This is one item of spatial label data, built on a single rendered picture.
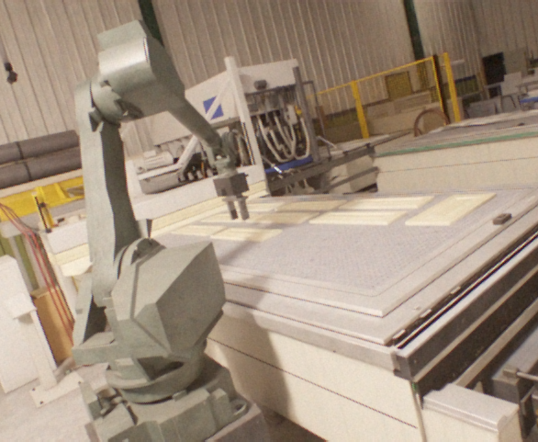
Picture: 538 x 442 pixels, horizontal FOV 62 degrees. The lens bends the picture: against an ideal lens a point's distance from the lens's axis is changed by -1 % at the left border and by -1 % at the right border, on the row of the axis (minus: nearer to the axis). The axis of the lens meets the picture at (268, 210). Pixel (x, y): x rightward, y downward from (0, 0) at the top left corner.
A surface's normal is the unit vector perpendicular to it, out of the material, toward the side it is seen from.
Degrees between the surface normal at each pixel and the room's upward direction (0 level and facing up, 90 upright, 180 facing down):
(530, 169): 90
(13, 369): 90
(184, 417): 90
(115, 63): 74
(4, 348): 90
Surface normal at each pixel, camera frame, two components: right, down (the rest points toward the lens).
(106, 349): -0.22, 0.24
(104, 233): -0.33, -0.37
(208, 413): 0.51, 0.02
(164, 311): 0.84, -0.13
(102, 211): -0.30, -0.12
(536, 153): -0.76, 0.31
